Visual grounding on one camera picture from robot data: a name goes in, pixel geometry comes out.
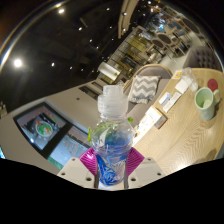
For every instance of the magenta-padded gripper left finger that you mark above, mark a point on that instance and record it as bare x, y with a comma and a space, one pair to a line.
75, 170

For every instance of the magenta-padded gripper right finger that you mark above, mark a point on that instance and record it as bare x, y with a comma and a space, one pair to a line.
145, 170

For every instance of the clear bottle with blue label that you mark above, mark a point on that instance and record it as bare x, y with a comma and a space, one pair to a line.
111, 146

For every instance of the window with posters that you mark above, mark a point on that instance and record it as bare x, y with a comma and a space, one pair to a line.
43, 128

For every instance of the white box with wooden edge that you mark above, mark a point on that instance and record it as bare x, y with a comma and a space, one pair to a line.
155, 116

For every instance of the white paper leaflet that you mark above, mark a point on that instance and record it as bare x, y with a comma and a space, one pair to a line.
174, 101

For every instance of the small white blue pack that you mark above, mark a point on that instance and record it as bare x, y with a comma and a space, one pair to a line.
165, 98

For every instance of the grey white chevron pillow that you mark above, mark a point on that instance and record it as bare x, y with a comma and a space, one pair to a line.
145, 88

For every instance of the pale green mug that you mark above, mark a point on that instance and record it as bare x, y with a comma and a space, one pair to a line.
206, 105

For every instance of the clear plastic cup with straw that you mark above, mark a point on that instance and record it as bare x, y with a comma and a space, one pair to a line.
189, 80

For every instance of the yellow card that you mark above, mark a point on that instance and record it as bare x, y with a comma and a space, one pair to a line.
177, 74

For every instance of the flat round red coaster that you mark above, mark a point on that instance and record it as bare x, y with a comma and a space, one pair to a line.
213, 84

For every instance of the group of ceiling spotlights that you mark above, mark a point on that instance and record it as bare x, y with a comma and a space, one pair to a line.
17, 62

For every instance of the group of dining chairs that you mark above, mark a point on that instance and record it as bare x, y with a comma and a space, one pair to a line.
166, 36

